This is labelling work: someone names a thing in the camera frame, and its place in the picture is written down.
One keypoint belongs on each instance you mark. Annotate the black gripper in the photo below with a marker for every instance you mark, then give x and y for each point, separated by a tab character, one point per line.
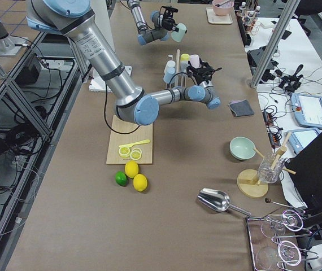
165	23
200	76

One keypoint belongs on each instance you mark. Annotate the pink plastic cup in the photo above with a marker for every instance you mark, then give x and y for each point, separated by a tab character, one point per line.
194	61

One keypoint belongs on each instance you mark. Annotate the green plastic cup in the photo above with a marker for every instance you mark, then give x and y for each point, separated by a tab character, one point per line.
179	32

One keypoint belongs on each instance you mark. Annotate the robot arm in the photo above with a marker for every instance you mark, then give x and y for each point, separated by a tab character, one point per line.
146	33
76	20

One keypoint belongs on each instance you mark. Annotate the yellow plastic cup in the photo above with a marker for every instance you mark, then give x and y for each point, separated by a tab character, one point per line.
184	62

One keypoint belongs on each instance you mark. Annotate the white plastic cup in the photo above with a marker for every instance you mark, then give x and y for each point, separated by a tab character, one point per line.
169	64

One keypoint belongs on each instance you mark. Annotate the light blue plastic cup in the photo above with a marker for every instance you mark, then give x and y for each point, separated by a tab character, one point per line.
169	77

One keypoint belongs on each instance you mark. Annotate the beige plastic tray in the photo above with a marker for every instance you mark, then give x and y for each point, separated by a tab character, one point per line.
215	19

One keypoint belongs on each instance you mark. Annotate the grey folded cloth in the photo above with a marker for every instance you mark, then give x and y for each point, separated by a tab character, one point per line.
240	108

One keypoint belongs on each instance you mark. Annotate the pink bowl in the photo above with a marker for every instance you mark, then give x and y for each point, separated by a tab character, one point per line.
222	8

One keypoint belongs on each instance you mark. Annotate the bottle carrier rack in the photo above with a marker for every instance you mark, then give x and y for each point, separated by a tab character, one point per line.
248	13

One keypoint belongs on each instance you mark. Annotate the mint green bowl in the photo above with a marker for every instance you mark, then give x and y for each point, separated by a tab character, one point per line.
242	148

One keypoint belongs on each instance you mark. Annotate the yellow plastic knife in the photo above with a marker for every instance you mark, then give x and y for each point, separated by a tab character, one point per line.
145	141

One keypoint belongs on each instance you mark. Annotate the wooden cutting board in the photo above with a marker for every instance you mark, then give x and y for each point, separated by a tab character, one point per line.
142	133

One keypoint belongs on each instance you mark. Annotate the lemon slice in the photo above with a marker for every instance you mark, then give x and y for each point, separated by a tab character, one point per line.
124	152
136	154

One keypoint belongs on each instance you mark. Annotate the teach pendant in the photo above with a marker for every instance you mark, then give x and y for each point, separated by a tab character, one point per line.
300	138
307	110

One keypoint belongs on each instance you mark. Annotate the wooden mug tree stand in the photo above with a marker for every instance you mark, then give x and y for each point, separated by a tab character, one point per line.
248	180

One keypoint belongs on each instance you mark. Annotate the glass mug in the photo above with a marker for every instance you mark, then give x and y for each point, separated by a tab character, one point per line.
265	173

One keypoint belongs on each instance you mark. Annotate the whole yellow lemon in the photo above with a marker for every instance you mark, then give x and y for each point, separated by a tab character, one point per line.
140	182
131	169

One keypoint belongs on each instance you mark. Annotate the metal scoop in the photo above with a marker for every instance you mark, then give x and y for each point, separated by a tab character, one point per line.
218	201

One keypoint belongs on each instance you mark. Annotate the green lime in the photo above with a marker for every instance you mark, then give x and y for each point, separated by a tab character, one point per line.
121	178

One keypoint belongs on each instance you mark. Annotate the black monitor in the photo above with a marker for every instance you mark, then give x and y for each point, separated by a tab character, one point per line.
308	178

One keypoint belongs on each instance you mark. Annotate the white wire cup rack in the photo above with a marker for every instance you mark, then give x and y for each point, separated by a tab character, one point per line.
180	77

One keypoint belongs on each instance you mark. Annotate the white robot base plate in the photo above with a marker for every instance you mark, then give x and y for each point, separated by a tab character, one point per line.
98	85

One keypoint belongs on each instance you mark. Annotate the aluminium frame post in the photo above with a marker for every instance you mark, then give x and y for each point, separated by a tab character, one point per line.
274	40

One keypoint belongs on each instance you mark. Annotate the black wire glass rack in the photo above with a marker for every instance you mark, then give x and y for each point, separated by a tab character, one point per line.
272	241

